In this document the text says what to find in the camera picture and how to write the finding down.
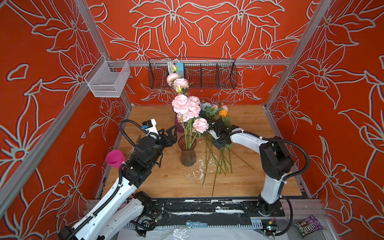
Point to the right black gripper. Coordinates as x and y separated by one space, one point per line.
218 133

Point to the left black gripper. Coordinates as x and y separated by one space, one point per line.
165 138

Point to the purple glass vase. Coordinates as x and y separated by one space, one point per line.
179 127

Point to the brown glass vase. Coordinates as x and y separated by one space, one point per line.
188 156

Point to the pink peony stem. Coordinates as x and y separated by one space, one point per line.
199 127

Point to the pale pink flower stem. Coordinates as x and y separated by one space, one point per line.
184 116

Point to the pink carnation stem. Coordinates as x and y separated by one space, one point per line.
194 103

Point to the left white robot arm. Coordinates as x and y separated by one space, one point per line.
122 203

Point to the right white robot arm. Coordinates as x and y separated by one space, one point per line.
275 158

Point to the mixed flower bunch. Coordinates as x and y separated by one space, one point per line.
219 151

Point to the light blue box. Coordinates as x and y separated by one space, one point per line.
180 69

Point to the pink plastic cup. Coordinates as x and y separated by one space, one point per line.
115 159

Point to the clear plastic bin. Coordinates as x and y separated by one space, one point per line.
107 79

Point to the purple candy bag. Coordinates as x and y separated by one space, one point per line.
308 226

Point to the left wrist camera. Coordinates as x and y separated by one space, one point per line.
150 128

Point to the black wire basket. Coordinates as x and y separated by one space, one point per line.
202 74

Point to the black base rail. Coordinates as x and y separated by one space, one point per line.
224 212

